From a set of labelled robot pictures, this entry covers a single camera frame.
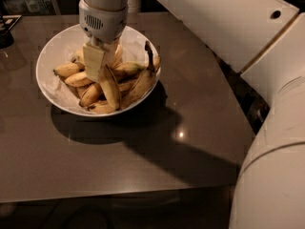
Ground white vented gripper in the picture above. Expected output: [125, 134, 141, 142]
[79, 0, 128, 82]

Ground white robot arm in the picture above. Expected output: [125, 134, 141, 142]
[156, 0, 305, 229]

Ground white ceramic bowl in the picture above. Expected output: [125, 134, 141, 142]
[36, 25, 161, 117]

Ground yellow banana at left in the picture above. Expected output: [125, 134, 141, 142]
[53, 62, 85, 77]

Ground right banana with dark stem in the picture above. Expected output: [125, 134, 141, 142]
[121, 41, 156, 109]

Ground long yellow top banana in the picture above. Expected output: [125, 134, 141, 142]
[99, 66, 121, 111]

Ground black object at left edge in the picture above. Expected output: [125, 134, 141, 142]
[0, 15, 21, 49]

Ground shelf with plastic bottles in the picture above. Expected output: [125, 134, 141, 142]
[0, 0, 60, 15]

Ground lower left short banana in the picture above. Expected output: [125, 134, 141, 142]
[79, 83, 103, 107]

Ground bottom spotted banana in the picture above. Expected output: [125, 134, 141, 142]
[87, 100, 114, 115]

